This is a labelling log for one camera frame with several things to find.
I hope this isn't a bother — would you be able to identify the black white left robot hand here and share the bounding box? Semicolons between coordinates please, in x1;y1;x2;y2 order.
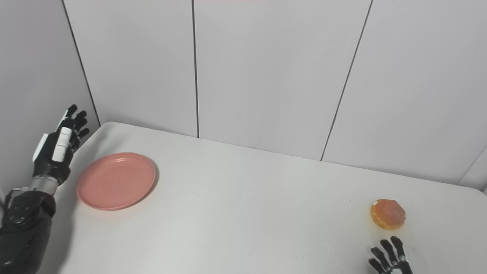
32;105;90;187

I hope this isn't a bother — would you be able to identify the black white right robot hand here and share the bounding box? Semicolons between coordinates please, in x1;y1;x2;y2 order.
368;236;414;274

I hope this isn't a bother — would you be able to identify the orange glazed cream puff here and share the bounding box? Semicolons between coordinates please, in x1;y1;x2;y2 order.
371;199;406;231

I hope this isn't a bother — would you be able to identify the pink round plate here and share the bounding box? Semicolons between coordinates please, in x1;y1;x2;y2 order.
76;152;156;211

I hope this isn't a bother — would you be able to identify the thin left wrist cable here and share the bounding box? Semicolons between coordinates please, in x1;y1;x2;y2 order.
4;186;30;208

